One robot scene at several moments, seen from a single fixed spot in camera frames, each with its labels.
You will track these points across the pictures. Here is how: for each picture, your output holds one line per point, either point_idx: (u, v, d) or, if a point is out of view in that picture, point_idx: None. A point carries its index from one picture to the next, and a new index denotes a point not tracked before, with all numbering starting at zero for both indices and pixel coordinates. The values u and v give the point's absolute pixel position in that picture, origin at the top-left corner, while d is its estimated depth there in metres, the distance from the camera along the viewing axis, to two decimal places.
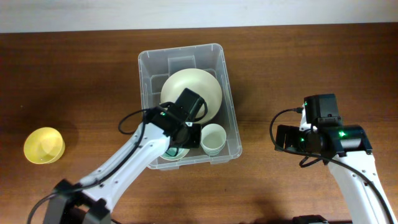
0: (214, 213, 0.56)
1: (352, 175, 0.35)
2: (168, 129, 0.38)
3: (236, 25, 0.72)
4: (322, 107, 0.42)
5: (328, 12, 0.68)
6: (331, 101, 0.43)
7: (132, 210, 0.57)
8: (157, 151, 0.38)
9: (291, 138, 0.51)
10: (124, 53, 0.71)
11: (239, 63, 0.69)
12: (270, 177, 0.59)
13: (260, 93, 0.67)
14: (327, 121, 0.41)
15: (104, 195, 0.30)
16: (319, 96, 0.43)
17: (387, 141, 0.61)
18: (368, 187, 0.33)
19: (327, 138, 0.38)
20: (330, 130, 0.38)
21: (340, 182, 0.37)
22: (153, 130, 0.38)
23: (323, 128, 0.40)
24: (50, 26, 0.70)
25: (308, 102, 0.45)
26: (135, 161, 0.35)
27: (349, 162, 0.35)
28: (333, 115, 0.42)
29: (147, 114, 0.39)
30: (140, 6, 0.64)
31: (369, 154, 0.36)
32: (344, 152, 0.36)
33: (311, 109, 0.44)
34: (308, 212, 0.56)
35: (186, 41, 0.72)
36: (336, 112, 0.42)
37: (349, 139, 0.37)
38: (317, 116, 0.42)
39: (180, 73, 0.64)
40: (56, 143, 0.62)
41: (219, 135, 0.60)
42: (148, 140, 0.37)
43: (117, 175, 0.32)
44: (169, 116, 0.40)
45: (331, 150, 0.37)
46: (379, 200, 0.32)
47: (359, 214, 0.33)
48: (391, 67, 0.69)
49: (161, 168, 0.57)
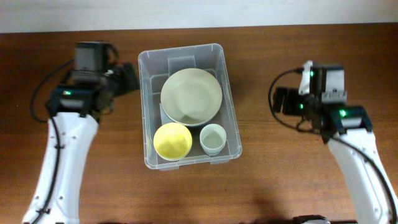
0: (213, 213, 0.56)
1: (352, 154, 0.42)
2: (82, 104, 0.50)
3: (235, 25, 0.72)
4: (328, 81, 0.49)
5: (326, 12, 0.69)
6: (337, 74, 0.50)
7: (132, 210, 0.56)
8: (83, 137, 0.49)
9: (289, 102, 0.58)
10: (124, 53, 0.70)
11: (239, 62, 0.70)
12: (271, 177, 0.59)
13: (260, 93, 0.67)
14: (333, 94, 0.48)
15: (54, 214, 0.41)
16: (328, 70, 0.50)
17: (385, 141, 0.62)
18: (367, 163, 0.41)
19: (328, 117, 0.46)
20: (332, 111, 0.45)
21: (340, 157, 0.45)
22: (67, 116, 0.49)
23: (326, 106, 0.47)
24: (48, 25, 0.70)
25: (314, 71, 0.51)
26: (68, 158, 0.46)
27: (351, 142, 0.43)
28: (337, 90, 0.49)
29: (51, 111, 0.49)
30: (140, 6, 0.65)
31: (369, 132, 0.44)
32: (346, 129, 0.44)
33: (318, 79, 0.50)
34: (308, 212, 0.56)
35: (186, 41, 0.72)
36: (340, 87, 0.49)
37: (349, 117, 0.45)
38: (321, 89, 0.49)
39: (180, 72, 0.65)
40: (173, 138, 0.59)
41: (218, 141, 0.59)
42: (68, 137, 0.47)
43: (58, 192, 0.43)
44: (74, 89, 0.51)
45: (333, 129, 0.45)
46: (377, 173, 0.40)
47: (359, 188, 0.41)
48: (390, 66, 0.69)
49: (161, 167, 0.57)
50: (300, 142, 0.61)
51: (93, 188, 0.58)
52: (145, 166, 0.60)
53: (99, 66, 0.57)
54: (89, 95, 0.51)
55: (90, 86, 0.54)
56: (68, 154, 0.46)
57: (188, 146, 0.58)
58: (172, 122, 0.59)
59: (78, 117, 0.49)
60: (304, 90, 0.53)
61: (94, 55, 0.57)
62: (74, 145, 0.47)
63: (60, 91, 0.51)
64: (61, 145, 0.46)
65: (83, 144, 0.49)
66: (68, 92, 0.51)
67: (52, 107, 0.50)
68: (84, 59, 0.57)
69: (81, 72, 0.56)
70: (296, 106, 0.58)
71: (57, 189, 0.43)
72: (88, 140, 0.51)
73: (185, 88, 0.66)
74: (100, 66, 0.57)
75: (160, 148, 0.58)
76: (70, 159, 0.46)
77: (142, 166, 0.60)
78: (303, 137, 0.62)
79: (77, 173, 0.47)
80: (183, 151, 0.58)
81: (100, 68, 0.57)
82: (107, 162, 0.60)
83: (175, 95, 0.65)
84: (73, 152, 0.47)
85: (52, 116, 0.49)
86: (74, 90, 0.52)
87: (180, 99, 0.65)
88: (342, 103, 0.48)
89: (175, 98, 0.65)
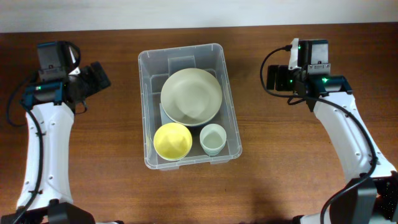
0: (213, 213, 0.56)
1: (335, 110, 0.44)
2: (54, 98, 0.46)
3: (235, 25, 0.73)
4: (313, 54, 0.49)
5: (326, 12, 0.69)
6: (323, 46, 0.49)
7: (132, 210, 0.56)
8: (64, 122, 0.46)
9: (280, 79, 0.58)
10: (124, 53, 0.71)
11: (239, 62, 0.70)
12: (271, 177, 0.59)
13: (260, 93, 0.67)
14: (317, 65, 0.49)
15: (49, 195, 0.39)
16: (313, 43, 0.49)
17: (385, 140, 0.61)
18: (349, 117, 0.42)
19: (311, 84, 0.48)
20: (316, 80, 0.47)
21: (326, 121, 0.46)
22: (42, 109, 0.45)
23: (310, 76, 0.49)
24: (49, 27, 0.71)
25: (301, 46, 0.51)
26: (51, 142, 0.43)
27: (332, 100, 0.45)
28: (322, 61, 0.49)
29: (25, 106, 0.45)
30: (140, 6, 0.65)
31: (349, 94, 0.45)
32: (328, 93, 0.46)
33: (304, 54, 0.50)
34: (308, 212, 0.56)
35: (186, 41, 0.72)
36: (326, 56, 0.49)
37: (331, 83, 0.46)
38: (308, 63, 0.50)
39: (180, 72, 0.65)
40: (173, 139, 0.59)
41: (219, 140, 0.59)
42: (49, 121, 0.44)
43: (48, 173, 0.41)
44: (45, 85, 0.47)
45: (316, 94, 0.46)
46: (359, 127, 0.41)
47: (343, 142, 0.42)
48: (389, 66, 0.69)
49: (161, 168, 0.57)
50: (300, 142, 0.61)
51: (93, 188, 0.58)
52: (145, 166, 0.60)
53: (64, 62, 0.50)
54: (60, 86, 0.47)
55: (59, 79, 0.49)
56: (51, 135, 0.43)
57: (188, 146, 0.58)
58: (172, 122, 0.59)
59: (53, 105, 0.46)
60: (293, 66, 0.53)
61: (56, 53, 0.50)
62: (56, 129, 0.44)
63: (29, 89, 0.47)
64: (43, 131, 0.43)
65: (64, 127, 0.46)
66: (38, 87, 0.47)
67: (24, 103, 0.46)
68: (47, 58, 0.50)
69: (46, 71, 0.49)
70: (286, 81, 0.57)
71: (48, 170, 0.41)
72: (69, 126, 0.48)
73: (185, 88, 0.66)
74: (67, 61, 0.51)
75: (160, 149, 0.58)
76: (56, 141, 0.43)
77: (142, 167, 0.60)
78: (303, 137, 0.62)
79: (64, 154, 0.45)
80: (183, 151, 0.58)
81: (68, 63, 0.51)
82: (107, 162, 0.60)
83: (175, 95, 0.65)
84: (58, 135, 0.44)
85: (30, 109, 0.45)
86: (43, 85, 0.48)
87: (180, 99, 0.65)
88: (326, 72, 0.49)
89: (175, 98, 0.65)
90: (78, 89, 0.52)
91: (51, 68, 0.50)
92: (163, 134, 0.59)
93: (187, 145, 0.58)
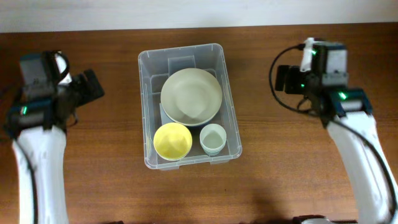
0: (213, 213, 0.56)
1: (353, 137, 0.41)
2: (43, 118, 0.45)
3: (235, 25, 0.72)
4: (329, 62, 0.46)
5: (326, 12, 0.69)
6: (339, 54, 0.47)
7: (132, 210, 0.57)
8: (54, 148, 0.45)
9: (291, 81, 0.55)
10: (124, 53, 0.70)
11: (239, 62, 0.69)
12: (271, 177, 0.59)
13: (260, 93, 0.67)
14: (333, 75, 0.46)
15: None
16: (329, 50, 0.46)
17: (385, 141, 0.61)
18: (368, 150, 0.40)
19: (328, 101, 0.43)
20: (331, 93, 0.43)
21: (341, 144, 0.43)
22: (30, 134, 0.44)
23: (326, 90, 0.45)
24: (48, 26, 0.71)
25: (317, 52, 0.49)
26: (44, 176, 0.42)
27: (351, 124, 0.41)
28: (338, 70, 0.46)
29: (12, 129, 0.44)
30: (140, 6, 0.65)
31: (369, 117, 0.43)
32: (346, 112, 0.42)
33: (319, 60, 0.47)
34: (308, 212, 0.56)
35: (186, 41, 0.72)
36: (342, 66, 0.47)
37: (348, 100, 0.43)
38: (323, 70, 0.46)
39: (180, 72, 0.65)
40: (173, 139, 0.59)
41: (219, 140, 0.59)
42: (40, 157, 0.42)
43: (44, 207, 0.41)
44: (31, 106, 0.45)
45: (332, 111, 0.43)
46: (378, 163, 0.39)
47: (360, 175, 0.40)
48: (389, 66, 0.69)
49: (161, 168, 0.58)
50: (299, 143, 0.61)
51: (93, 188, 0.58)
52: (145, 166, 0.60)
53: (50, 75, 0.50)
54: (49, 106, 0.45)
55: (46, 97, 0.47)
56: (43, 170, 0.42)
57: (188, 146, 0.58)
58: (172, 122, 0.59)
59: (43, 129, 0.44)
60: (305, 68, 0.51)
61: (41, 65, 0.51)
62: (47, 162, 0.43)
63: (15, 108, 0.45)
64: (33, 165, 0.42)
65: (56, 154, 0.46)
66: (24, 108, 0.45)
67: (10, 126, 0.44)
68: (32, 71, 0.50)
69: (32, 88, 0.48)
70: (297, 84, 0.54)
71: (43, 205, 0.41)
72: (60, 149, 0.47)
73: (185, 88, 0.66)
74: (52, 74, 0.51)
75: (160, 149, 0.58)
76: (48, 174, 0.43)
77: (142, 167, 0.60)
78: (303, 137, 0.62)
79: (58, 183, 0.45)
80: (183, 151, 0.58)
81: (54, 75, 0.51)
82: (107, 163, 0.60)
83: (175, 95, 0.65)
84: (49, 167, 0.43)
85: (17, 137, 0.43)
86: (30, 105, 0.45)
87: (180, 100, 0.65)
88: (343, 84, 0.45)
89: (175, 99, 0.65)
90: (68, 104, 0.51)
91: (40, 86, 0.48)
92: (163, 134, 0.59)
93: (187, 145, 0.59)
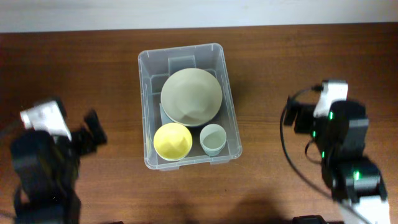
0: (213, 213, 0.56)
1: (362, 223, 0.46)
2: None
3: (235, 25, 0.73)
4: (349, 134, 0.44)
5: (325, 12, 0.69)
6: (361, 129, 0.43)
7: (132, 210, 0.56)
8: None
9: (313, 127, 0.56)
10: (124, 53, 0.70)
11: (239, 62, 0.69)
12: (271, 177, 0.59)
13: (260, 93, 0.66)
14: (349, 148, 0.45)
15: None
16: (350, 121, 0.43)
17: (388, 141, 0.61)
18: None
19: (341, 178, 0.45)
20: (346, 172, 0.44)
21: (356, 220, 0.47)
22: None
23: (342, 166, 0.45)
24: (50, 25, 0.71)
25: (335, 117, 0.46)
26: None
27: (362, 209, 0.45)
28: (356, 144, 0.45)
29: None
30: (140, 5, 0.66)
31: (384, 201, 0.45)
32: (359, 198, 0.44)
33: (339, 127, 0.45)
34: (308, 212, 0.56)
35: (186, 40, 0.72)
36: (362, 137, 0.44)
37: (364, 180, 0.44)
38: (341, 143, 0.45)
39: (180, 73, 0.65)
40: (173, 140, 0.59)
41: (220, 140, 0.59)
42: None
43: None
44: None
45: (343, 193, 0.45)
46: None
47: None
48: (390, 66, 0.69)
49: (161, 168, 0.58)
50: (300, 143, 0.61)
51: (93, 188, 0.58)
52: (145, 166, 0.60)
53: None
54: None
55: None
56: None
57: (188, 146, 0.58)
58: (171, 123, 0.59)
59: None
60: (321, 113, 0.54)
61: None
62: None
63: None
64: None
65: None
66: None
67: None
68: None
69: None
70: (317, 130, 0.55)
71: None
72: None
73: (185, 88, 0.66)
74: None
75: (160, 149, 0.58)
76: None
77: (142, 167, 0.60)
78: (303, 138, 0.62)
79: None
80: (183, 151, 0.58)
81: None
82: (107, 162, 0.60)
83: (175, 96, 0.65)
84: None
85: None
86: None
87: (180, 100, 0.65)
88: (357, 156, 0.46)
89: (176, 99, 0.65)
90: None
91: None
92: (163, 134, 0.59)
93: (187, 145, 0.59)
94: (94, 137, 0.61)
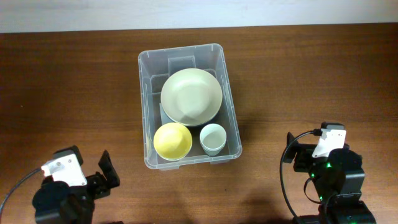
0: (213, 213, 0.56)
1: None
2: None
3: (235, 25, 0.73)
4: (344, 184, 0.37)
5: (324, 12, 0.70)
6: (357, 178, 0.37)
7: (132, 210, 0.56)
8: None
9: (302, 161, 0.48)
10: (124, 53, 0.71)
11: (239, 62, 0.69)
12: (271, 177, 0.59)
13: (260, 93, 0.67)
14: (346, 196, 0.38)
15: None
16: (345, 172, 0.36)
17: (387, 140, 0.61)
18: None
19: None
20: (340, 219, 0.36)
21: None
22: None
23: (337, 213, 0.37)
24: (50, 26, 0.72)
25: (331, 162, 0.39)
26: None
27: None
28: (353, 191, 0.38)
29: None
30: (141, 6, 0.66)
31: None
32: None
33: (333, 173, 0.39)
34: (308, 211, 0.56)
35: (186, 40, 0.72)
36: (358, 190, 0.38)
37: None
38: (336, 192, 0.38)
39: (180, 73, 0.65)
40: (173, 144, 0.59)
41: (220, 141, 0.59)
42: None
43: None
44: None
45: None
46: None
47: None
48: (389, 66, 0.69)
49: (161, 167, 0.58)
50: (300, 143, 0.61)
51: None
52: (145, 166, 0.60)
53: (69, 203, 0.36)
54: None
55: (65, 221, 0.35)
56: None
57: (188, 146, 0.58)
58: (171, 122, 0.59)
59: None
60: (321, 155, 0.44)
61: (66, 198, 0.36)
62: None
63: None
64: None
65: None
66: None
67: None
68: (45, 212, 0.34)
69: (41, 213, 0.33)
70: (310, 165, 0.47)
71: None
72: None
73: (185, 88, 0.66)
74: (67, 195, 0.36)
75: (160, 149, 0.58)
76: None
77: (142, 167, 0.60)
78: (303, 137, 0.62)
79: None
80: (183, 151, 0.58)
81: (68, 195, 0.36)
82: None
83: (175, 96, 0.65)
84: None
85: None
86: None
87: (180, 100, 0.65)
88: (355, 200, 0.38)
89: (176, 99, 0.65)
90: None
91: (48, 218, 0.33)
92: (163, 137, 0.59)
93: (187, 145, 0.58)
94: (107, 179, 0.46)
